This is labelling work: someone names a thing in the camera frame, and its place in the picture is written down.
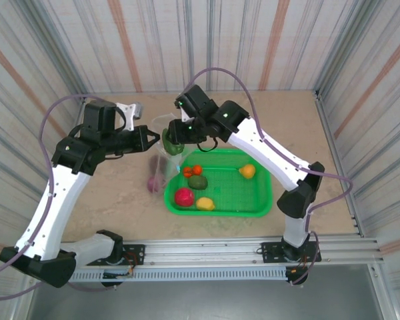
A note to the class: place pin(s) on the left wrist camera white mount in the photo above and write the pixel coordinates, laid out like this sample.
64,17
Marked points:
128,115

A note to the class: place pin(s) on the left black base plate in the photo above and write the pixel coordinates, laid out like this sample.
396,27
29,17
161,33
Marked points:
136,253

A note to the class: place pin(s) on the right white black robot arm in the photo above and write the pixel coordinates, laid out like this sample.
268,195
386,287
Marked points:
273,156

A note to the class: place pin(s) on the pink red round fruit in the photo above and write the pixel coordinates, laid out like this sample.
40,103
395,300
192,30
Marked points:
184,197

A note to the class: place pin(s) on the yellow lemon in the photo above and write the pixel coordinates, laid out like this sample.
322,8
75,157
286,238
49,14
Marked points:
205,203

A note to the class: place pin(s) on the orange yellow pepper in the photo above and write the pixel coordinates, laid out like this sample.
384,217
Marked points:
247,171

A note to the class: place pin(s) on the clear zip-top plastic bag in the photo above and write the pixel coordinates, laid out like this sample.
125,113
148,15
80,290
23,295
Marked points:
171,161

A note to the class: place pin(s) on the purple cabbage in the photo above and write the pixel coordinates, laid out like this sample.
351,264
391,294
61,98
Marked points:
153,185

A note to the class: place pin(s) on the orange red tomato cluster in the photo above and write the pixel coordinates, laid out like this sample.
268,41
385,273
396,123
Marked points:
191,171

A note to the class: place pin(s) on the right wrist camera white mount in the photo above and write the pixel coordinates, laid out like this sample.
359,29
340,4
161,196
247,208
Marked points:
185,116

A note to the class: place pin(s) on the green bell pepper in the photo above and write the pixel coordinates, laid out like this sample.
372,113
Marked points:
173,148

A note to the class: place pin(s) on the aluminium side profile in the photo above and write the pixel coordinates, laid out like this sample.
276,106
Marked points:
325,123
81,106

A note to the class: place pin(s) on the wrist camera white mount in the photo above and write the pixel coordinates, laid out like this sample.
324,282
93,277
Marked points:
185,116
128,115

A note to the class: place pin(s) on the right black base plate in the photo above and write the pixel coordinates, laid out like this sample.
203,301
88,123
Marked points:
270,250

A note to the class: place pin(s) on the green plastic basket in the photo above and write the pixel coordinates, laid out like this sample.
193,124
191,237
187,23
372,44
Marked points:
226,200

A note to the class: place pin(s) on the aluminium mounting rail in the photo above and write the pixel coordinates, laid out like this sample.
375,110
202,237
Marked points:
203,248

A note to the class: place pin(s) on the green avocado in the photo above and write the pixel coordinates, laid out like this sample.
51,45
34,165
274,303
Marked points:
197,182

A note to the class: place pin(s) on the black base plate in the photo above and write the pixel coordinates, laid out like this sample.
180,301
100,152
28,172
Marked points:
270,250
136,253

